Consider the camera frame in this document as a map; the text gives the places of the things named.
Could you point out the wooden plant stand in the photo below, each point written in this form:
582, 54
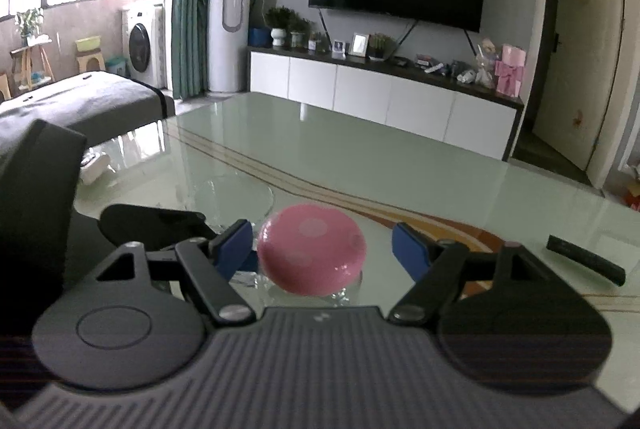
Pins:
31, 59

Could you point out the pink gift box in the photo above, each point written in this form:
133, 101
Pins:
510, 74

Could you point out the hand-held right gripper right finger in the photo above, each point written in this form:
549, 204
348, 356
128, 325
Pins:
410, 251

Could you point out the cream door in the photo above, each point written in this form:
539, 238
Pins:
575, 59

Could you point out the teal bin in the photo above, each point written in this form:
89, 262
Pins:
116, 66

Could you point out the clear glass bottle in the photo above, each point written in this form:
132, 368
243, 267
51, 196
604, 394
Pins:
346, 294

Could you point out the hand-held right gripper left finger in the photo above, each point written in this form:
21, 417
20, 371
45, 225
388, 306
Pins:
236, 246

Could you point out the green plant in black pot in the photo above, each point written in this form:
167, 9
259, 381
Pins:
381, 48

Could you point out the clear glass cup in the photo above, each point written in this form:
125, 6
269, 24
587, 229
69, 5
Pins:
235, 199

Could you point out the plant in glass pot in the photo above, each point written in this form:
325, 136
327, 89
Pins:
298, 34

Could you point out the wooden stool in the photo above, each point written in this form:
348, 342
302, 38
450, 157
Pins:
91, 61

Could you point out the pink polka dot bottle cap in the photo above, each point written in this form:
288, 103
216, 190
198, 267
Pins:
310, 249

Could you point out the green basin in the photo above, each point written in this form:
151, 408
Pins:
88, 45

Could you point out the plant on wooden stand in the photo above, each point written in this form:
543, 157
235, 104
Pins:
29, 21

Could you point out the white photo frame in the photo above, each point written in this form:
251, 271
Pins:
358, 45

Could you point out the white tower air conditioner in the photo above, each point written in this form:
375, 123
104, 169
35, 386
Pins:
232, 54

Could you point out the white washing machine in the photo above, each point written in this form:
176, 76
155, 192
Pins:
142, 44

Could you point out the white television cabinet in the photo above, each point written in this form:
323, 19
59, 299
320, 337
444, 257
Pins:
370, 94

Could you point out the blue plant pot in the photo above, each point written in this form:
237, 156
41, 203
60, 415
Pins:
257, 37

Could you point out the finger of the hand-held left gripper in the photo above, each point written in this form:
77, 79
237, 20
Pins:
155, 226

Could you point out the white doll figurine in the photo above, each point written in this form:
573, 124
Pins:
486, 64

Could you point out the small potted plant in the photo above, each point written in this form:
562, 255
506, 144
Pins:
316, 43

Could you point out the plant in white pot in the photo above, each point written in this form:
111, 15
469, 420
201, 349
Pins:
279, 26

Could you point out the green curtain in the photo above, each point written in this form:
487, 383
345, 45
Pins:
190, 9

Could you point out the black remote control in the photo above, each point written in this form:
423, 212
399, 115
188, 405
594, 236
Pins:
585, 261

